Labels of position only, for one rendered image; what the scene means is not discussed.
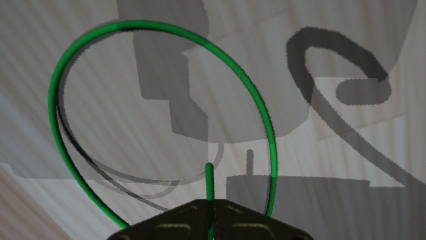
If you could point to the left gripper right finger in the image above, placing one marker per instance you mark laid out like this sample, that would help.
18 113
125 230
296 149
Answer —
235 222

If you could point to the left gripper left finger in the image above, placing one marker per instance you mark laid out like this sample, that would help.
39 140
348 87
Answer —
186 222

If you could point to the green wire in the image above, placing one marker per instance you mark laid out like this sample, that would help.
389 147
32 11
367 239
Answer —
209 170

